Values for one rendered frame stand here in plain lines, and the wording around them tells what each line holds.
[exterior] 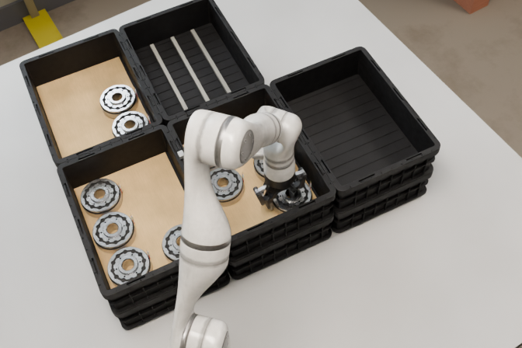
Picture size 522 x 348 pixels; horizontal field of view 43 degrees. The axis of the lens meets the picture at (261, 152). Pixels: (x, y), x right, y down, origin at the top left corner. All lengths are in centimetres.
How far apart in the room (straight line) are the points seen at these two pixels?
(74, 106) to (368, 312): 100
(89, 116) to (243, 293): 67
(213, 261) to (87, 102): 92
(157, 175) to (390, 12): 189
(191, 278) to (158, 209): 54
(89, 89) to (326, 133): 71
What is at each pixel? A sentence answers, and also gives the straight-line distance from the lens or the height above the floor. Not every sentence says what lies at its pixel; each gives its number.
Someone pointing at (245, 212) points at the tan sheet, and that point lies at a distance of 172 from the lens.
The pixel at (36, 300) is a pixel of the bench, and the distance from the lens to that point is 187.
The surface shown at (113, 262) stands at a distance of 168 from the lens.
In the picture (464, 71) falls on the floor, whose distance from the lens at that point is 318.
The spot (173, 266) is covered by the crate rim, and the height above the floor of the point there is 93.
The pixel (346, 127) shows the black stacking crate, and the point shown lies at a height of 83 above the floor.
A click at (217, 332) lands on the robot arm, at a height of 109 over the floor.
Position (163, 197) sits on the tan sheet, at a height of 83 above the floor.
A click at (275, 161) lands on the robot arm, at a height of 108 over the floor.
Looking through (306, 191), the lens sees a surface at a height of 86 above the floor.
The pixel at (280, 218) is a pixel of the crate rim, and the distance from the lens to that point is 159.
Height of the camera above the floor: 232
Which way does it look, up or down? 55 degrees down
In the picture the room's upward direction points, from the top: 5 degrees counter-clockwise
